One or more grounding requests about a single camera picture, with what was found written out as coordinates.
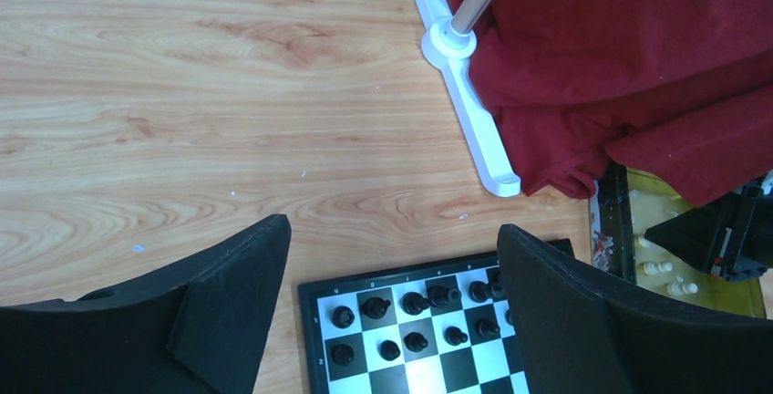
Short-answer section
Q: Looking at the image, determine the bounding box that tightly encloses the black chess piece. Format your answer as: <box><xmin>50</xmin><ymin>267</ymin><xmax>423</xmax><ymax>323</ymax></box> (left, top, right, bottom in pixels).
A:
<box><xmin>331</xmin><ymin>306</ymin><xmax>356</xmax><ymax>329</ymax></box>

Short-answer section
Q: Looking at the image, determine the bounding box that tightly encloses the black white chess board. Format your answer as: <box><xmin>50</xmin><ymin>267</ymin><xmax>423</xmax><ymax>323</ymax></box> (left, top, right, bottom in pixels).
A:
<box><xmin>297</xmin><ymin>238</ymin><xmax>575</xmax><ymax>394</ymax></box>

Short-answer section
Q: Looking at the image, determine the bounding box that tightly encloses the white clothes rack stand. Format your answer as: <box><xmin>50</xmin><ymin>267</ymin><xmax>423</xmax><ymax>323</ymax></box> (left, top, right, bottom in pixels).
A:
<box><xmin>415</xmin><ymin>0</ymin><xmax>521</xmax><ymax>198</ymax></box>

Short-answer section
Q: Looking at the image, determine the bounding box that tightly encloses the black chess pawn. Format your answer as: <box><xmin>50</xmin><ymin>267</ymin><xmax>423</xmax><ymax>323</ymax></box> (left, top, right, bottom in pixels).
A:
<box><xmin>331</xmin><ymin>344</ymin><xmax>356</xmax><ymax>367</ymax></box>

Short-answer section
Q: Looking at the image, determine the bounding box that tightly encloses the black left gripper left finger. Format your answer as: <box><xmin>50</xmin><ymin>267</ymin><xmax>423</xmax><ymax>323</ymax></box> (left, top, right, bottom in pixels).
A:
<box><xmin>1</xmin><ymin>214</ymin><xmax>292</xmax><ymax>393</ymax></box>

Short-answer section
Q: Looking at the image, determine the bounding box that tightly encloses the red t-shirt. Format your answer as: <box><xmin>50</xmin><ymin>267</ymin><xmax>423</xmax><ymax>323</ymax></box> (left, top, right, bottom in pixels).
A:
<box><xmin>469</xmin><ymin>0</ymin><xmax>772</xmax><ymax>206</ymax></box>

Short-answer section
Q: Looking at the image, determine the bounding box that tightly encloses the yellow metal tin box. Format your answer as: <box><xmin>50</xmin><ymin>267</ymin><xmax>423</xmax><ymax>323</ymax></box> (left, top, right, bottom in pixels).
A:
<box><xmin>590</xmin><ymin>163</ymin><xmax>772</xmax><ymax>318</ymax></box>

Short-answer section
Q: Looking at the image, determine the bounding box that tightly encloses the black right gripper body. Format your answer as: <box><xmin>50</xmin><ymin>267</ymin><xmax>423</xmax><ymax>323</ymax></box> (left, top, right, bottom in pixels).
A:
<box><xmin>644</xmin><ymin>177</ymin><xmax>772</xmax><ymax>282</ymax></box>

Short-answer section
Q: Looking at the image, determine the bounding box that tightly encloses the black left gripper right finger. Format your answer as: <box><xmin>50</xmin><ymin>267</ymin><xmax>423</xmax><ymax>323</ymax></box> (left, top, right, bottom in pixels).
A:
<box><xmin>497</xmin><ymin>224</ymin><xmax>772</xmax><ymax>393</ymax></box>

